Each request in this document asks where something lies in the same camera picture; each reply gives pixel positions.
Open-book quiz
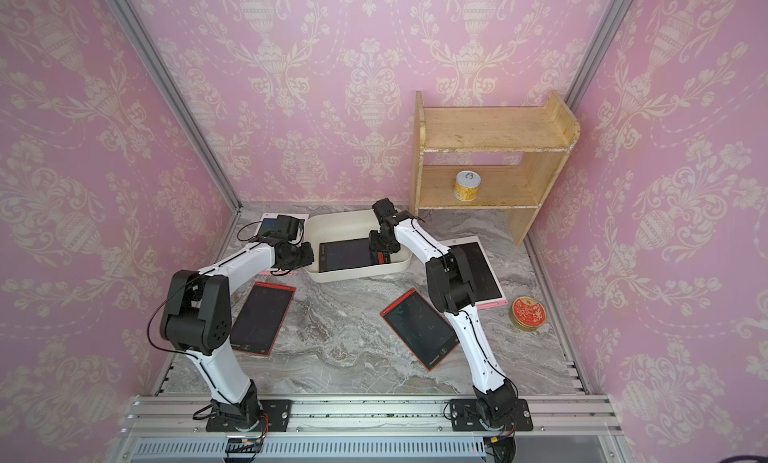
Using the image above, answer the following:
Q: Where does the red black Newsmy tablet top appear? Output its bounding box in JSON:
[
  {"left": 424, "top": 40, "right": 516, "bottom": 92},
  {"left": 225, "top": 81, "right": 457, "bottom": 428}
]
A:
[{"left": 230, "top": 282, "right": 296, "bottom": 357}]

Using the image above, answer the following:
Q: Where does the red black newsmy tablet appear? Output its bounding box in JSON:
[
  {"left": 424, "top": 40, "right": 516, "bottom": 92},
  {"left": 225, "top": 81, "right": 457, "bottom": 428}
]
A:
[
  {"left": 380, "top": 289, "right": 459, "bottom": 371},
  {"left": 230, "top": 282, "right": 296, "bottom": 357}
]

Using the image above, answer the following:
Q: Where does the pink writing tablet dark screen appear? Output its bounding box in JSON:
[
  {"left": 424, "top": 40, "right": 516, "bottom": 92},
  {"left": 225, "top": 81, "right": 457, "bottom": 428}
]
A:
[{"left": 441, "top": 236, "right": 509, "bottom": 309}]

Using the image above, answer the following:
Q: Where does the pink writing tablet rainbow screen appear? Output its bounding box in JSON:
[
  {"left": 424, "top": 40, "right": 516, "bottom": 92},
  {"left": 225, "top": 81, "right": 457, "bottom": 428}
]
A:
[{"left": 255, "top": 213, "right": 310, "bottom": 276}]

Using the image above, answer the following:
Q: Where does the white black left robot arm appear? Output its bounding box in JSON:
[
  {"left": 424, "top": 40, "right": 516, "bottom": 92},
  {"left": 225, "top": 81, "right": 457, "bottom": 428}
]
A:
[{"left": 155, "top": 214, "right": 314, "bottom": 434}]

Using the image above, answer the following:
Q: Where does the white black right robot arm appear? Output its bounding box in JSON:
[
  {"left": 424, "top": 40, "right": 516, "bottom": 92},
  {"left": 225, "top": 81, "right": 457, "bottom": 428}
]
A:
[{"left": 369, "top": 198, "right": 519, "bottom": 429}]

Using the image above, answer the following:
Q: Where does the white plastic storage box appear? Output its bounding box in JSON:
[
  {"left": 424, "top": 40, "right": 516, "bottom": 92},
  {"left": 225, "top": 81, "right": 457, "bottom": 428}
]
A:
[{"left": 304, "top": 209, "right": 412, "bottom": 283}]

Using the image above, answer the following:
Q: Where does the yellow white tin can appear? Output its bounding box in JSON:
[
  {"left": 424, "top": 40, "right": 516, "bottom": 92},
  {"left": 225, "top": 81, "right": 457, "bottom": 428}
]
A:
[{"left": 453, "top": 170, "right": 482, "bottom": 202}]

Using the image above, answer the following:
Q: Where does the wooden shelf unit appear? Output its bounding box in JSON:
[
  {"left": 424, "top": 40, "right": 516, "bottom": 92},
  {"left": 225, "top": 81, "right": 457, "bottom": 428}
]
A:
[{"left": 410, "top": 92, "right": 581, "bottom": 244}]

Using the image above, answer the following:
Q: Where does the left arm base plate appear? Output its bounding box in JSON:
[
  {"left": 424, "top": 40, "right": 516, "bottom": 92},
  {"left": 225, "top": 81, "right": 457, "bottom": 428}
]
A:
[{"left": 206, "top": 399, "right": 292, "bottom": 434}]

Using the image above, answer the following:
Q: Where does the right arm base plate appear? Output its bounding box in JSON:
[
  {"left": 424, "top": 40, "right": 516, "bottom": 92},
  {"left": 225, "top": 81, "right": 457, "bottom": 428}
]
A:
[{"left": 443, "top": 399, "right": 534, "bottom": 435}]

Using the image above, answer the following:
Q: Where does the aluminium front rail frame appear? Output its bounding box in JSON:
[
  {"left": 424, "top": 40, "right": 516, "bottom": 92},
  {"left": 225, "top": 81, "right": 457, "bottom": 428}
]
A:
[{"left": 109, "top": 394, "right": 632, "bottom": 462}]

